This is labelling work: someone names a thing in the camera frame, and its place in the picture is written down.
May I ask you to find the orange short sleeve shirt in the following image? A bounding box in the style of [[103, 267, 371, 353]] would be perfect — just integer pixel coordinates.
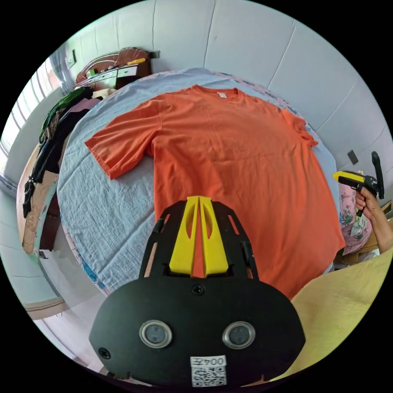
[[84, 85, 347, 300]]

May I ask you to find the person's right forearm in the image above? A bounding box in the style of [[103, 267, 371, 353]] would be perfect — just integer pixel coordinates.
[[369, 208, 393, 256]]

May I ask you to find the person's right hand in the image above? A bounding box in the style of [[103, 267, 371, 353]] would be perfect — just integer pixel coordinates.
[[355, 187, 382, 222]]

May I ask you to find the pink floral cloth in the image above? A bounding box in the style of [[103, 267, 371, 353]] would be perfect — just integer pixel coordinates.
[[339, 183, 373, 256]]

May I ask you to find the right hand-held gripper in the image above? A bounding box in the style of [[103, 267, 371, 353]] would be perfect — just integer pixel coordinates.
[[333, 171, 379, 194]]

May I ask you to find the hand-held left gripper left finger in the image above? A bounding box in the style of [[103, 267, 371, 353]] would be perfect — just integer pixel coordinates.
[[169, 196, 200, 274]]

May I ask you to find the brown wooden cupboard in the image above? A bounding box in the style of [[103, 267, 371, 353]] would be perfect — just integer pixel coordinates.
[[75, 47, 154, 90]]

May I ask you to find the window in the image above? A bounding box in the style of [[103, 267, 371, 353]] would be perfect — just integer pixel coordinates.
[[0, 57, 63, 174]]

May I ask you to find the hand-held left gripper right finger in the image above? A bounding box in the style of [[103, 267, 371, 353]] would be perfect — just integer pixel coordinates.
[[199, 196, 230, 277]]

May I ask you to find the pile of clothes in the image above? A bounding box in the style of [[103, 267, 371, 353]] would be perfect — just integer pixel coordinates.
[[23, 87, 102, 219]]

